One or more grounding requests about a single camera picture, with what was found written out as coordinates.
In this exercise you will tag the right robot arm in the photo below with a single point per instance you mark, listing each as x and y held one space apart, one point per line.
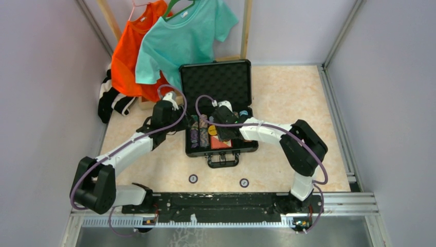
302 146

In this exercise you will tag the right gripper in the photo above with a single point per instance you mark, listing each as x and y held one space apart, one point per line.
222 136

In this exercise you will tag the teal t-shirt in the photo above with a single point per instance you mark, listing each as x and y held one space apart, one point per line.
186 38

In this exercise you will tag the red playing card box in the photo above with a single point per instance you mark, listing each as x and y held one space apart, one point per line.
215 143

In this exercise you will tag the orange red chip row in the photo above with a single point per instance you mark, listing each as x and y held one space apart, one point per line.
243 114

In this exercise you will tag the wooden clothes rack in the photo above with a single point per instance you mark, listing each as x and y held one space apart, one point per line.
169 13

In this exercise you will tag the yellow round button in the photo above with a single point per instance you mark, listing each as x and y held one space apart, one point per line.
212 131

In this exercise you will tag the black poker set case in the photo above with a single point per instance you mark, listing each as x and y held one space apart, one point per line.
204 86

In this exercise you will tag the orange t-shirt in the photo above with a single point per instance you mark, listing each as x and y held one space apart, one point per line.
125 56

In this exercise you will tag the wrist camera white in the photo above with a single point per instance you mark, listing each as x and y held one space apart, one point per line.
225 103
172 98

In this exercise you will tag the black white striped garment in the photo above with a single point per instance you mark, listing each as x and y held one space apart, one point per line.
111 99

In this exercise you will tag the purple chip on table right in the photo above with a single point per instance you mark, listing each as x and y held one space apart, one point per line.
244 183

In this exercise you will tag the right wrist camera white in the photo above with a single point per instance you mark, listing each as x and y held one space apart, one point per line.
225 103

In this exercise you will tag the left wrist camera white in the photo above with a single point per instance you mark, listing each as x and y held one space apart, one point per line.
172 98

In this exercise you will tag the purple chip on table left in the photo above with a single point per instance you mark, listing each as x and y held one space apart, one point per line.
193 178

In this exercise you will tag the purple chip row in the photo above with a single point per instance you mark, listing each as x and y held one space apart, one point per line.
194 138

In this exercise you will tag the purple chip on table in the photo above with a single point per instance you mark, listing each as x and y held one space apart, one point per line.
193 178
244 183

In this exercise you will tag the green blue chip row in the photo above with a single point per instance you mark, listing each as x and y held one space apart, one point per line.
194 123

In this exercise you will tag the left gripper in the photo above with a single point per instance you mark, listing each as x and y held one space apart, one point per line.
185 122

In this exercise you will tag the tan blue chip row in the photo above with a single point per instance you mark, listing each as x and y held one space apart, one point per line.
203 131

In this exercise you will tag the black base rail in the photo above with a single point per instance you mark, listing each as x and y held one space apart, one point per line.
257 207

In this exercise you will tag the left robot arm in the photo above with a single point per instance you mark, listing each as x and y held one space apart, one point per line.
94 186

